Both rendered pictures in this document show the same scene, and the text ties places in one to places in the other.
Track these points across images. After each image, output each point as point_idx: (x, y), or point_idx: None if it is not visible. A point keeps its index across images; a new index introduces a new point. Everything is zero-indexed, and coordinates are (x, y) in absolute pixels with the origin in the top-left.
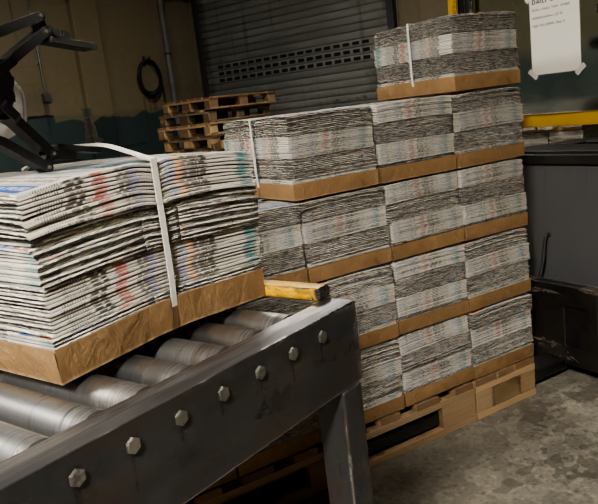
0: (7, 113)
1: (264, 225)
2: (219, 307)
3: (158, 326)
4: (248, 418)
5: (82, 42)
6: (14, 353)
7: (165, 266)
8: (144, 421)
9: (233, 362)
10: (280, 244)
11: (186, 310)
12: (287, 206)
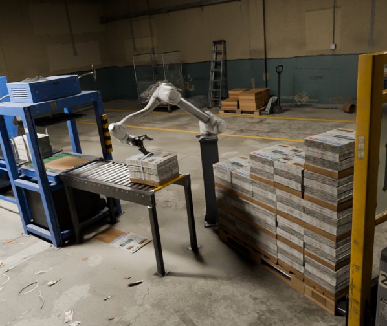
0: (140, 147)
1: (243, 180)
2: (150, 184)
3: (141, 182)
4: (131, 197)
5: (149, 139)
6: None
7: (143, 174)
8: (118, 188)
9: (129, 189)
10: (247, 187)
11: (145, 182)
12: (248, 178)
